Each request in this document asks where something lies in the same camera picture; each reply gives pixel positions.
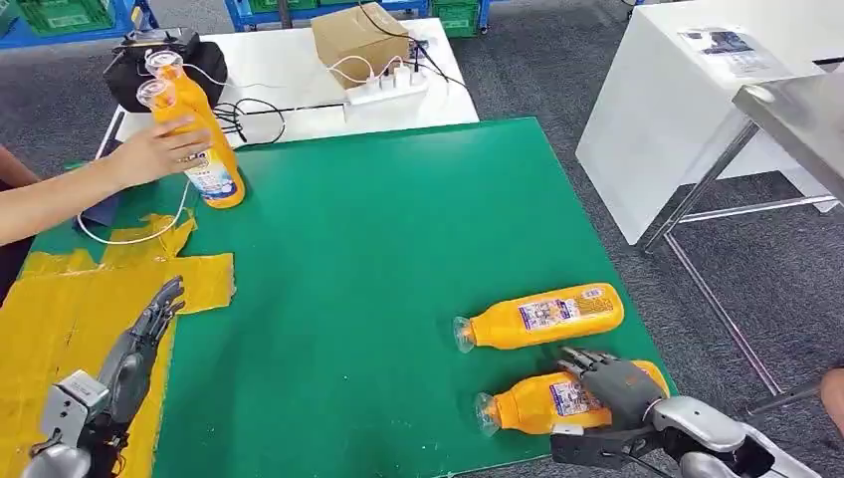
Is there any person's hand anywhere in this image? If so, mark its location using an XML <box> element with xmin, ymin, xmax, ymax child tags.
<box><xmin>108</xmin><ymin>117</ymin><xmax>214</xmax><ymax>190</ymax></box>

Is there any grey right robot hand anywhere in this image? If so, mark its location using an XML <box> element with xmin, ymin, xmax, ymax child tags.
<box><xmin>556</xmin><ymin>348</ymin><xmax>665</xmax><ymax>433</ymax></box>

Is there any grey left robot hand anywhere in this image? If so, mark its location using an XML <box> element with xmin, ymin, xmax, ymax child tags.
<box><xmin>97</xmin><ymin>275</ymin><xmax>188</xmax><ymax>425</ymax></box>

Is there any orange bottle blue white label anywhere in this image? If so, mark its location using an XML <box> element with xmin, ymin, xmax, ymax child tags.
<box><xmin>135</xmin><ymin>78</ymin><xmax>247</xmax><ymax>210</ymax></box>

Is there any orange bottle clear cap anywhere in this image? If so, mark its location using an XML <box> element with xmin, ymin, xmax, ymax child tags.
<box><xmin>143</xmin><ymin>49</ymin><xmax>240</xmax><ymax>169</ymax></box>

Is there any orange bottle torn label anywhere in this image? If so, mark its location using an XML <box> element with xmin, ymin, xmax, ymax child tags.
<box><xmin>474</xmin><ymin>358</ymin><xmax>672</xmax><ymax>438</ymax></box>

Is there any dark blue flat pouch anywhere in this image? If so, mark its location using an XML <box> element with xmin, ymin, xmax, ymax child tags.
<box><xmin>74</xmin><ymin>136</ymin><xmax>126</xmax><ymax>230</ymax></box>

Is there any black bag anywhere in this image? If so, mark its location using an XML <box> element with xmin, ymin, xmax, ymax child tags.
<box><xmin>103</xmin><ymin>27</ymin><xmax>230</xmax><ymax>115</ymax></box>

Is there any orange bottle barcode label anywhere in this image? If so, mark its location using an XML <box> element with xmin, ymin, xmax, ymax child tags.
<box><xmin>453</xmin><ymin>283</ymin><xmax>626</xmax><ymax>355</ymax></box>

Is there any blue rack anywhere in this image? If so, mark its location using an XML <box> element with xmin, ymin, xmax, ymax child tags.
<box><xmin>0</xmin><ymin>0</ymin><xmax>160</xmax><ymax>52</ymax></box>
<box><xmin>223</xmin><ymin>0</ymin><xmax>431</xmax><ymax>34</ymax></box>

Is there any person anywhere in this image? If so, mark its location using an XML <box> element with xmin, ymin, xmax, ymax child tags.
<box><xmin>0</xmin><ymin>144</ymin><xmax>41</xmax><ymax>306</ymax></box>
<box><xmin>820</xmin><ymin>367</ymin><xmax>844</xmax><ymax>438</ymax></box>

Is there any white table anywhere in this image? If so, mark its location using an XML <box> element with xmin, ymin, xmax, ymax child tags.
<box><xmin>97</xmin><ymin>17</ymin><xmax>481</xmax><ymax>161</ymax></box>

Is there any green crate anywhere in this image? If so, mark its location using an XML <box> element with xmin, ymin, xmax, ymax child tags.
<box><xmin>431</xmin><ymin>0</ymin><xmax>482</xmax><ymax>40</ymax></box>
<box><xmin>15</xmin><ymin>0</ymin><xmax>117</xmax><ymax>38</ymax></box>

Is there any cardboard box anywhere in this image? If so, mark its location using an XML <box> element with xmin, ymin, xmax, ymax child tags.
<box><xmin>310</xmin><ymin>1</ymin><xmax>412</xmax><ymax>91</ymax></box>

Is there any green mat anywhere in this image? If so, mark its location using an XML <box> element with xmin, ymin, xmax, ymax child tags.
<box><xmin>26</xmin><ymin>117</ymin><xmax>679</xmax><ymax>478</ymax></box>

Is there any white power strip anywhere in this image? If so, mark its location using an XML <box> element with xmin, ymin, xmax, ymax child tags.
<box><xmin>343</xmin><ymin>71</ymin><xmax>431</xmax><ymax>108</ymax></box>

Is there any white desk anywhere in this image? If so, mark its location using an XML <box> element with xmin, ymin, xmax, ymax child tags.
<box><xmin>574</xmin><ymin>0</ymin><xmax>844</xmax><ymax>247</ymax></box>

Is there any steel bench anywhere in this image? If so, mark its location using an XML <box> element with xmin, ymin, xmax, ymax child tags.
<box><xmin>640</xmin><ymin>68</ymin><xmax>844</xmax><ymax>418</ymax></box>

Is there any printed paper sheet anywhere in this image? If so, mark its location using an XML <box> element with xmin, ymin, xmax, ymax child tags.
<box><xmin>677</xmin><ymin>26</ymin><xmax>794</xmax><ymax>82</ymax></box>

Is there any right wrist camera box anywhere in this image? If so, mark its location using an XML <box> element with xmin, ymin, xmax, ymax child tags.
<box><xmin>550</xmin><ymin>423</ymin><xmax>664</xmax><ymax>471</ymax></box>

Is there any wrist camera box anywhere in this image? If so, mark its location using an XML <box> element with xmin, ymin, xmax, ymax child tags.
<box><xmin>550</xmin><ymin>423</ymin><xmax>664</xmax><ymax>471</ymax></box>
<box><xmin>39</xmin><ymin>368</ymin><xmax>112</xmax><ymax>451</ymax></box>

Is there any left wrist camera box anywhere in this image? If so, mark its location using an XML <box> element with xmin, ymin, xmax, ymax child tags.
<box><xmin>39</xmin><ymin>368</ymin><xmax>112</xmax><ymax>451</ymax></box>

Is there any coiled black cable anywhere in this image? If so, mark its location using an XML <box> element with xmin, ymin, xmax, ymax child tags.
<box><xmin>212</xmin><ymin>97</ymin><xmax>289</xmax><ymax>147</ymax></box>

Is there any thin white cable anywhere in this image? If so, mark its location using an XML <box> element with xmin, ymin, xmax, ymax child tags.
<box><xmin>182</xmin><ymin>63</ymin><xmax>286</xmax><ymax>92</ymax></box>

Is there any white charger cable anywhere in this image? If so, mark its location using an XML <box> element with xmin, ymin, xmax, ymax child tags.
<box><xmin>325</xmin><ymin>54</ymin><xmax>405</xmax><ymax>86</ymax></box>

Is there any black power cable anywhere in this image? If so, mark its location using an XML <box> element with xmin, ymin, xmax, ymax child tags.
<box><xmin>357</xmin><ymin>0</ymin><xmax>471</xmax><ymax>93</ymax></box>

